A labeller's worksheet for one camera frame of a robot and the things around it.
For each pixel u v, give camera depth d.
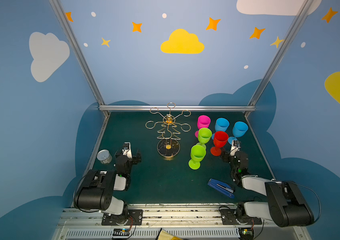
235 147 0.77
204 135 0.96
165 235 0.69
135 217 0.75
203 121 0.99
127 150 0.77
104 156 0.90
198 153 0.86
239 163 0.68
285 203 0.44
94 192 0.44
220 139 0.87
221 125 0.97
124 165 0.69
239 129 0.91
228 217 0.75
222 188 0.82
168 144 0.99
